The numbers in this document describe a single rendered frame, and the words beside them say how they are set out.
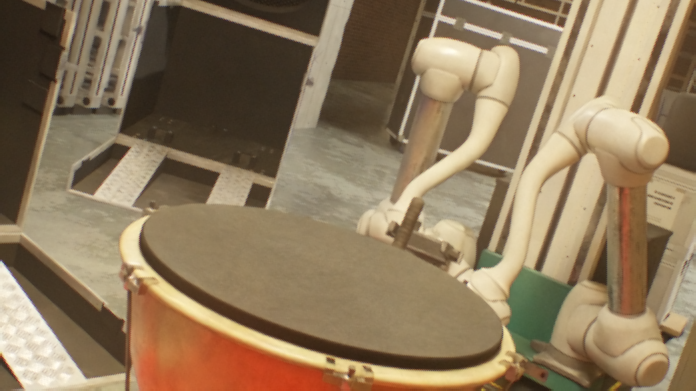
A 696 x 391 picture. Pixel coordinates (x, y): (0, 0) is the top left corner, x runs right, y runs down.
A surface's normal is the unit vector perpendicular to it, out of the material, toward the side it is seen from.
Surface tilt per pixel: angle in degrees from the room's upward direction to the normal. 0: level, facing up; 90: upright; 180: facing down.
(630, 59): 90
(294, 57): 90
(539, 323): 90
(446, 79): 105
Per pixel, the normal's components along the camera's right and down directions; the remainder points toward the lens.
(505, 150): 0.18, 0.22
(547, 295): -0.51, 0.00
